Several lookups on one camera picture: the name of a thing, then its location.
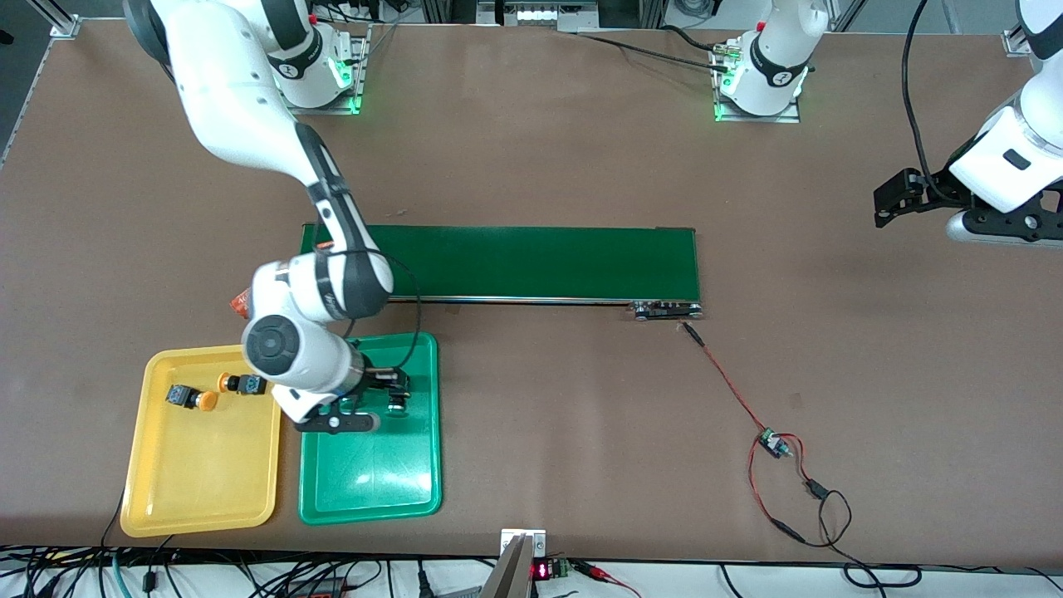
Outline grey metal camera bracket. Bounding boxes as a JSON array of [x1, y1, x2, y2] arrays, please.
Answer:
[[480, 528, 549, 598]]

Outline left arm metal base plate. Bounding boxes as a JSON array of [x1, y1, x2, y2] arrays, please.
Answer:
[[713, 40, 803, 124]]

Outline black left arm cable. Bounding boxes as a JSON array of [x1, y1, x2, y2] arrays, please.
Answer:
[[901, 0, 952, 202]]

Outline aluminium extrusion frame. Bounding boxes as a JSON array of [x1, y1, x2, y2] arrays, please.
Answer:
[[29, 0, 84, 40]]

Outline lit white control box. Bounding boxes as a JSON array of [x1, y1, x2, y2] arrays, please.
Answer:
[[497, 0, 600, 32]]

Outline black looped power cable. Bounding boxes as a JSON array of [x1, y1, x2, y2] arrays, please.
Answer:
[[768, 480, 923, 591]]

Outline yellow plastic tray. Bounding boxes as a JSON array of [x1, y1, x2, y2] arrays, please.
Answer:
[[120, 346, 286, 538]]

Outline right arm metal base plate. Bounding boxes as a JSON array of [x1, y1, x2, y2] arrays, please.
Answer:
[[282, 25, 371, 115]]

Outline green conveyor belt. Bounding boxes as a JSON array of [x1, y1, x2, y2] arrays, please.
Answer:
[[301, 223, 705, 322]]

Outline red alligator clip lead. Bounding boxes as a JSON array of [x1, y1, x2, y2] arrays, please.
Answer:
[[573, 561, 642, 598]]

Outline green plastic tray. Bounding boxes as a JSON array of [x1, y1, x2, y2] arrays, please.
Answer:
[[298, 332, 443, 526]]

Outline red black twisted wire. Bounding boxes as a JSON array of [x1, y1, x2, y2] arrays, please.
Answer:
[[683, 322, 772, 437]]

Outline red power lead wires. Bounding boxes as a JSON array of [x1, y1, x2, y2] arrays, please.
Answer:
[[747, 432, 825, 532]]

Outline black cable to arm base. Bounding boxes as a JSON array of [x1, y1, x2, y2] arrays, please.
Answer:
[[573, 25, 736, 74]]

